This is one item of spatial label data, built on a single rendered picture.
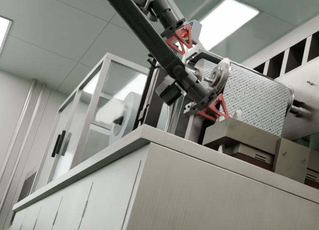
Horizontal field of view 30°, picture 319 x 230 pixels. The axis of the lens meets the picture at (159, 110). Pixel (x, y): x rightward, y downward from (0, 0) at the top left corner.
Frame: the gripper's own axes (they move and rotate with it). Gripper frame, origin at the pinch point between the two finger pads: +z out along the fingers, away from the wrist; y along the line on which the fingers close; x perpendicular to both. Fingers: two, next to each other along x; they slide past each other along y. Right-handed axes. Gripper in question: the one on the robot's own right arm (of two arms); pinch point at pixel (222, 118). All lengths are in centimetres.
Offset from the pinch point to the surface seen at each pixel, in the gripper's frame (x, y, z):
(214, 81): 9.8, -5.3, -9.6
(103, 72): 21, -103, -42
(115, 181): -40.7, 3.1, -10.6
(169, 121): 19, -78, -4
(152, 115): -3.3, -34.0, -14.5
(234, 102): 7.9, -1.3, -0.6
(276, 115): 16.6, -2.0, 13.1
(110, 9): 141, -296, -89
